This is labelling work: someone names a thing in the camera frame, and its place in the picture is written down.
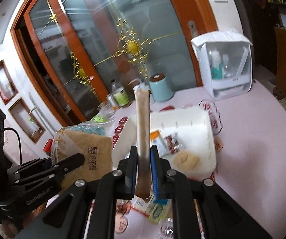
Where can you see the round beige cookie packet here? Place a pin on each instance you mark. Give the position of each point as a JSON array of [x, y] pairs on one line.
[[185, 160]]

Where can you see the red brown snack packet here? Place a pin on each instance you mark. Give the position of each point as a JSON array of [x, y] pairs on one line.
[[174, 143]]

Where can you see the white plastic storage bin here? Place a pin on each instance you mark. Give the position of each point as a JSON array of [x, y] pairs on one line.
[[193, 127]]

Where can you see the green pineapple cake packet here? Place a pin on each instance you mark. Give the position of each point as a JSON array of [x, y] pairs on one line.
[[158, 210]]

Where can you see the wall picture frame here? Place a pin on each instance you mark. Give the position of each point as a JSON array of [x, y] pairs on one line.
[[26, 120]]

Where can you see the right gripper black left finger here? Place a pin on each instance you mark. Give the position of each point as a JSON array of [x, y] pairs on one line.
[[128, 167]]

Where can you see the red lid dark jar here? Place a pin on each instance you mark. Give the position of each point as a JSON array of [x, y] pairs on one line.
[[47, 147]]

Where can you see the red white wafer packet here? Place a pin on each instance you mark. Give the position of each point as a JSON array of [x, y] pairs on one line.
[[142, 206]]

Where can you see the green label glass bottle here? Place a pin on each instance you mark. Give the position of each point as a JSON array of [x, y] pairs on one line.
[[119, 93]]

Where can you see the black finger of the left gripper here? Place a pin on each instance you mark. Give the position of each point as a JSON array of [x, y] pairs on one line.
[[37, 169]]

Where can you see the light blue canister brown lid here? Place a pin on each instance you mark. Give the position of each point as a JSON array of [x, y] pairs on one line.
[[160, 89]]

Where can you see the clear glass cup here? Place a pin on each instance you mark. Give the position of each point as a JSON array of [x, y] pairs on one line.
[[105, 110]]

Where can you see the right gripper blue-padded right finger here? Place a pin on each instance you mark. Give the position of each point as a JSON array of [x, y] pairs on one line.
[[162, 184]]

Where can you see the small jar orange contents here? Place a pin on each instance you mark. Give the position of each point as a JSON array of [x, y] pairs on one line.
[[112, 102]]

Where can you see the pink cartoon tablecloth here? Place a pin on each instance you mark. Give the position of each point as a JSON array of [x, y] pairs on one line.
[[251, 167]]

